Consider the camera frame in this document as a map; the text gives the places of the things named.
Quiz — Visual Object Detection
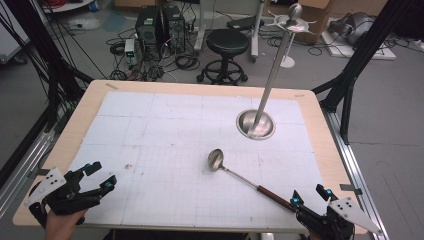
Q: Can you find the white desk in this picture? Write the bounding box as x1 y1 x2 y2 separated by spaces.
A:
193 0 267 63

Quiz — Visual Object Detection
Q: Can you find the aluminium rail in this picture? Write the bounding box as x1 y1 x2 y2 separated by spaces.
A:
322 109 390 240
0 129 57 218

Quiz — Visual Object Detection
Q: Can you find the white grid mat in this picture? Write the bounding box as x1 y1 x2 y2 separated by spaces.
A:
68 91 330 232

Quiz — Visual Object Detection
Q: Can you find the black round stool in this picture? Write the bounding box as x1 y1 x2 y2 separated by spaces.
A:
196 28 251 86

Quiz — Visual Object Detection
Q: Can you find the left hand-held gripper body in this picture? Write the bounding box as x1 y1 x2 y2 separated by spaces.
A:
23 167 101 228

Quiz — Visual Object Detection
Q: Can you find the white flat board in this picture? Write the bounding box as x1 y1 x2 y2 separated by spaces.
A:
321 31 398 62

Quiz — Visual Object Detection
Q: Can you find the white floor stand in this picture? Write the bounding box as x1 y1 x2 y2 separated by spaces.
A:
279 32 297 70

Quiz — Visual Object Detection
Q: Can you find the bundle of black floor cables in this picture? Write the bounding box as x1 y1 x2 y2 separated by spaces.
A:
105 26 202 82

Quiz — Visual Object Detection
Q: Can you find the black metal frame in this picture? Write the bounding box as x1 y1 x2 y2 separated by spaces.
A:
311 0 415 145
5 0 95 132

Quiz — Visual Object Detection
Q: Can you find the black flat case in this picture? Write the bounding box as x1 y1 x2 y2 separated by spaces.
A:
226 14 258 31

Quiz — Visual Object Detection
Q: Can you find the large cardboard box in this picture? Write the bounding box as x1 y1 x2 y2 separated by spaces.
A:
294 0 335 45

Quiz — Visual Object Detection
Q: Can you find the grey bag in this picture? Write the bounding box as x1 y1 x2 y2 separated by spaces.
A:
327 11 375 46

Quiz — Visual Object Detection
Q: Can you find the person's left hand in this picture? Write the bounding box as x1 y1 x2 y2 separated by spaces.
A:
44 208 89 240

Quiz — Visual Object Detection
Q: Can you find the black computer tower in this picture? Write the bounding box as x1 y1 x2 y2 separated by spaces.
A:
162 4 186 54
134 5 165 55

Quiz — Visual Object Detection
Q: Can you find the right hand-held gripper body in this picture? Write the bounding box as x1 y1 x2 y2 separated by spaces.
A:
295 197 383 240

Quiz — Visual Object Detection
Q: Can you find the silver metal ladle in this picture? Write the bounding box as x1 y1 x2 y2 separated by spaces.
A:
235 3 318 141

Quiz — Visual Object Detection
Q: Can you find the small grey power supply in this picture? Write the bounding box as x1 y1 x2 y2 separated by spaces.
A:
123 38 137 66

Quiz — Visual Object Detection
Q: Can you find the small cardboard box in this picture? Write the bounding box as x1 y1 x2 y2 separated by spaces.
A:
114 0 158 8

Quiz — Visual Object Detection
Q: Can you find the steel ladle with brown handle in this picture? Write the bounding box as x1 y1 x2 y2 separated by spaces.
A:
207 148 298 213

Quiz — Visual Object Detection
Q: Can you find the white round table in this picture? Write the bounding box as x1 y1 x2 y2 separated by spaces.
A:
39 0 96 14

